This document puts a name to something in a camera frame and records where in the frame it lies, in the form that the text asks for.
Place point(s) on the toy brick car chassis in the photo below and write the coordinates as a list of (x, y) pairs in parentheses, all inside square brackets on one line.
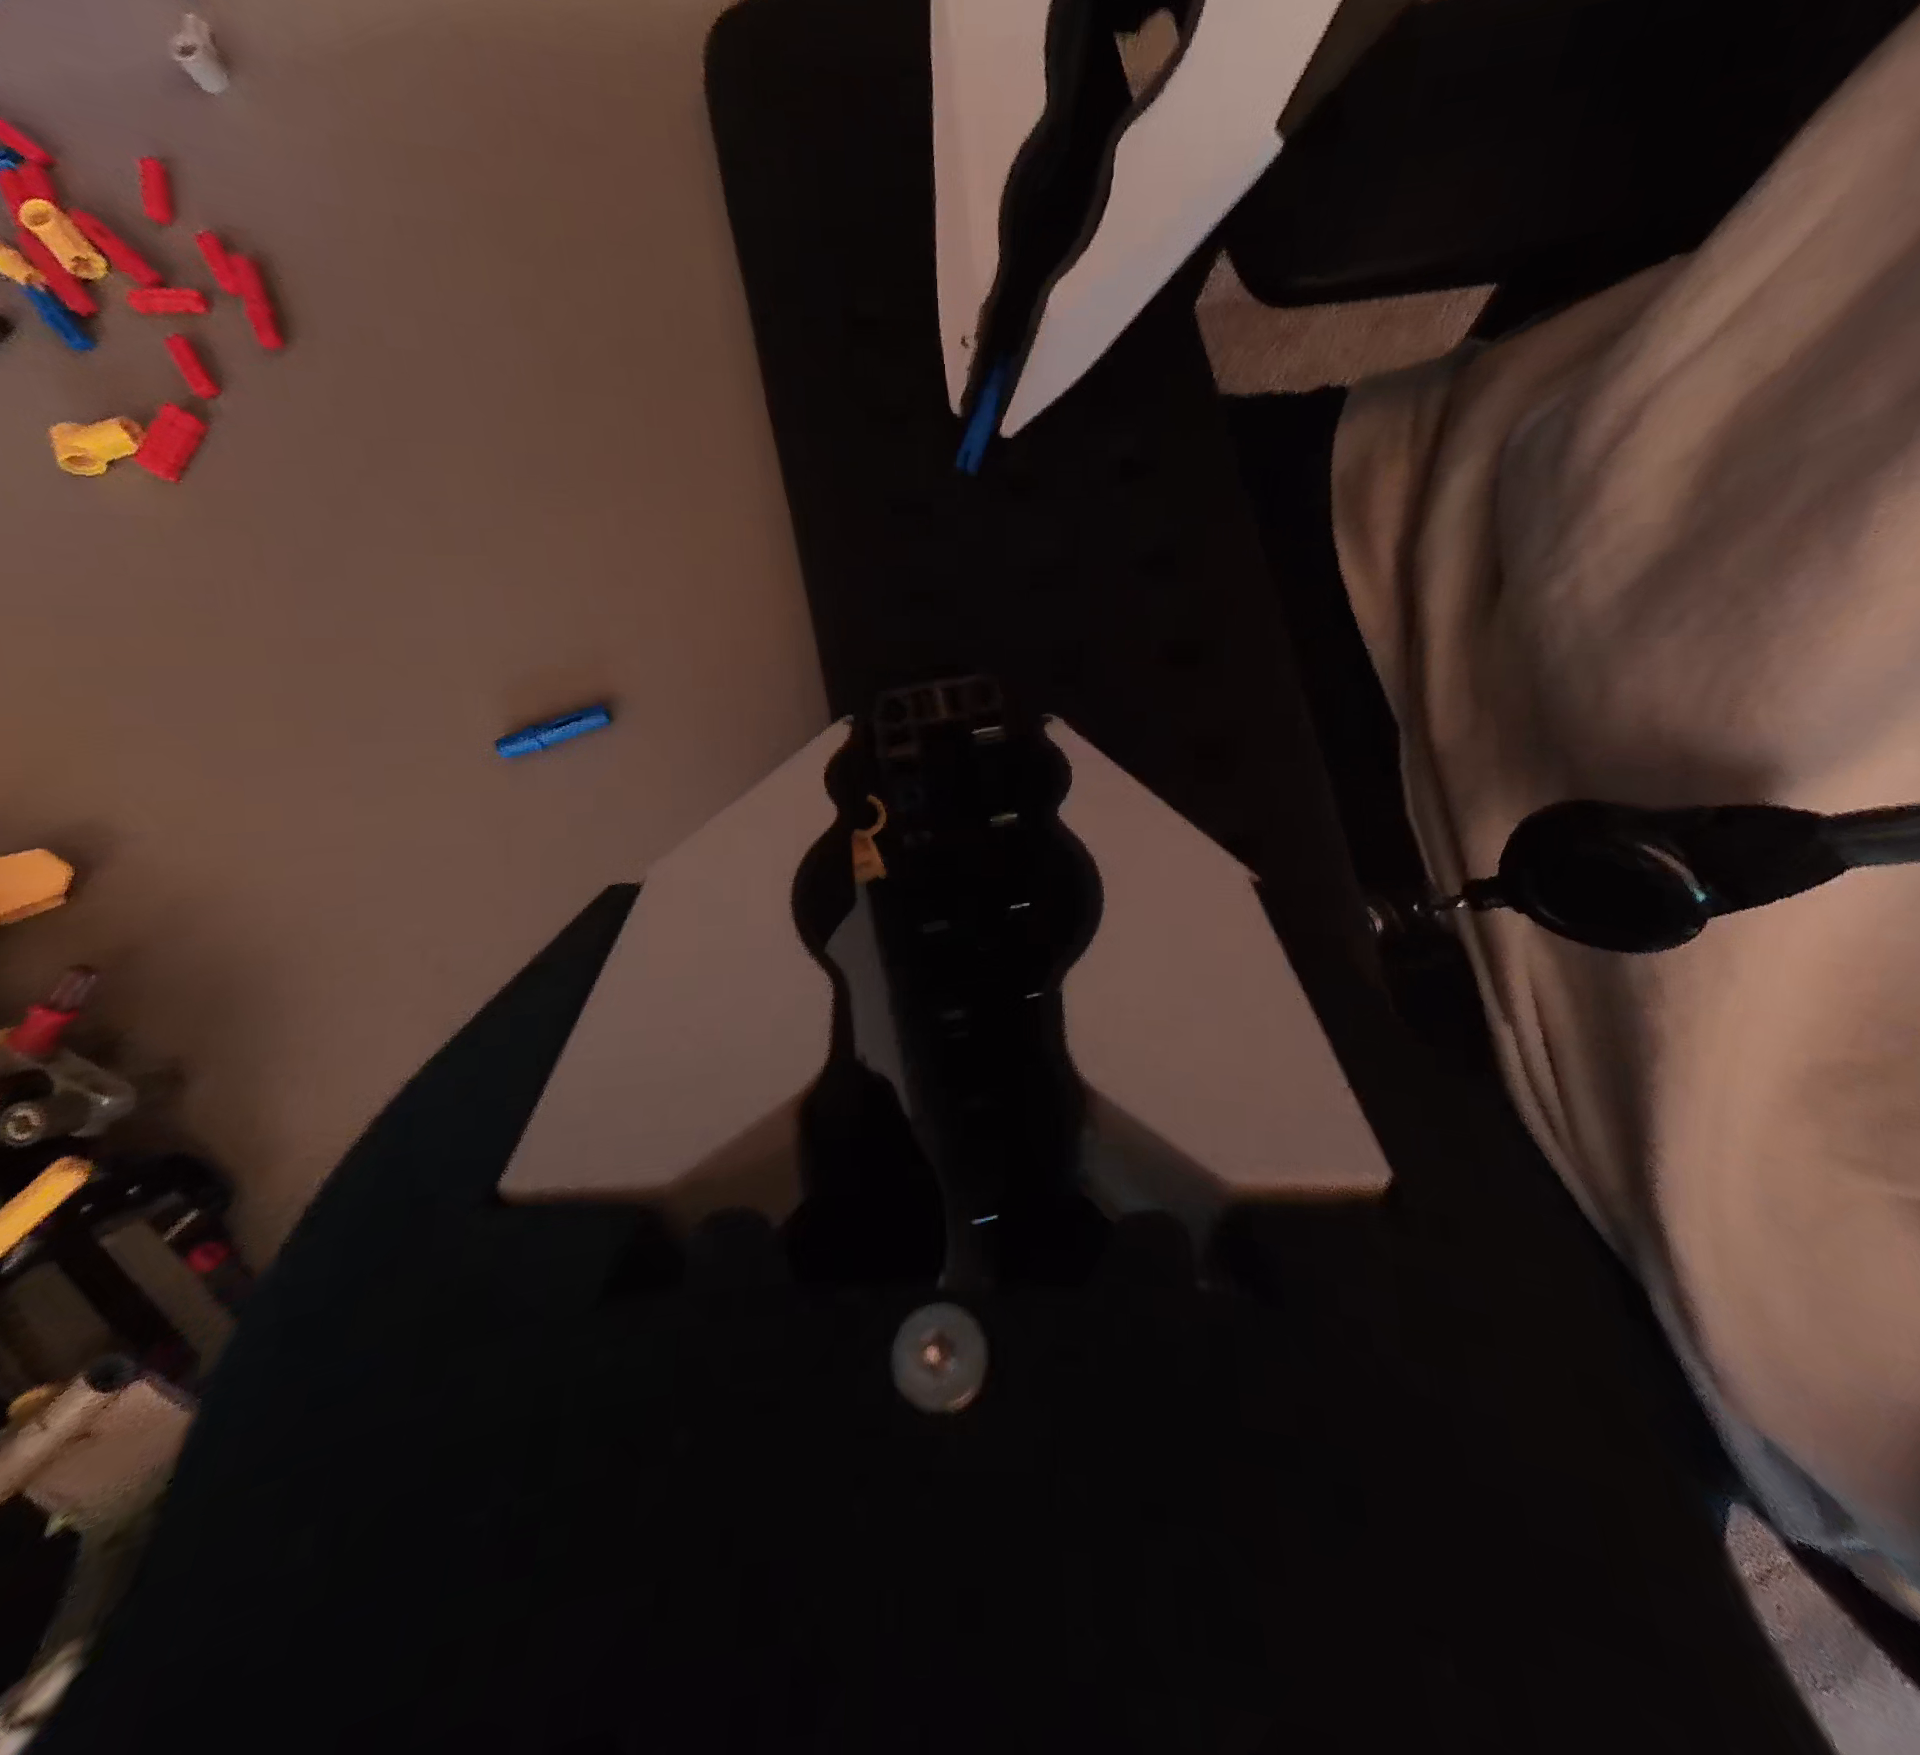
[(89, 1276)]

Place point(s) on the black yellow toy brick subassembly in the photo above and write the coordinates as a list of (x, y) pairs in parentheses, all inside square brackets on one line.
[(961, 886)]

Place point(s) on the scatter of coloured connector pins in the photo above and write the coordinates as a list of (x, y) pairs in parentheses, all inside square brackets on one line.
[(173, 443)]

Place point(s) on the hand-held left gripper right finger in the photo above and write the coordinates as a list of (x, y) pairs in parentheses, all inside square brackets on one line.
[(1201, 1036)]

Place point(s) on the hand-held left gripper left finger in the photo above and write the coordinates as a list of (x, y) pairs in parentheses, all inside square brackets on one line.
[(690, 1036)]

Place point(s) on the blue connector pin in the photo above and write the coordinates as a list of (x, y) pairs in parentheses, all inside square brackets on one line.
[(983, 420), (556, 730)]

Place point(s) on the white printed shirt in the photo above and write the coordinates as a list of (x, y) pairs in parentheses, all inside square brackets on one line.
[(1650, 555)]

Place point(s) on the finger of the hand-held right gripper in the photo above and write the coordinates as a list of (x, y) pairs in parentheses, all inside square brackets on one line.
[(991, 62), (1261, 14)]

